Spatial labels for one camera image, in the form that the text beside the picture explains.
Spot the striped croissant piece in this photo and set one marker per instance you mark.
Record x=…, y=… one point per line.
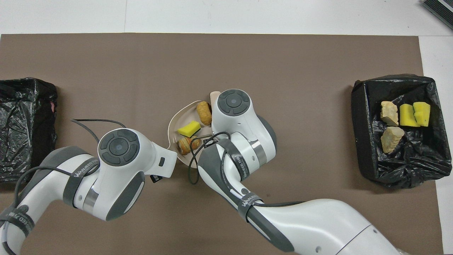
x=187, y=145

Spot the small yellow sponge wedge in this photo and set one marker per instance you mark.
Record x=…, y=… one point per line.
x=189, y=129

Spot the beige plastic dustpan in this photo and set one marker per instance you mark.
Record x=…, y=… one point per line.
x=185, y=112

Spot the round brown bread roll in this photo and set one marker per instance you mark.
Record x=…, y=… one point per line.
x=204, y=113

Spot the beige hand brush black bristles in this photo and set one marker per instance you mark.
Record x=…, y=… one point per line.
x=214, y=97

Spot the orange striped croissant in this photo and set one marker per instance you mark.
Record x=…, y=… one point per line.
x=391, y=139

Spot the pale bread chunk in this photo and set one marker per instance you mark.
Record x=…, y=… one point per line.
x=389, y=113

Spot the yellow green scouring sponge piece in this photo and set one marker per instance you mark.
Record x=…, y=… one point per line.
x=422, y=113

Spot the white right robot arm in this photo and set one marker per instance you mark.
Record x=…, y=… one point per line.
x=318, y=226

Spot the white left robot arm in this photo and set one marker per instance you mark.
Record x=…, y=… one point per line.
x=116, y=177

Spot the black bag lined bin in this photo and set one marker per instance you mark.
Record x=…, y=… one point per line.
x=417, y=163
x=21, y=134

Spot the brown table mat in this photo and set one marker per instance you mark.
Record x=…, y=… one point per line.
x=141, y=71

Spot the dark ribbed panel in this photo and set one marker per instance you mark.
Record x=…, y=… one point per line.
x=442, y=9

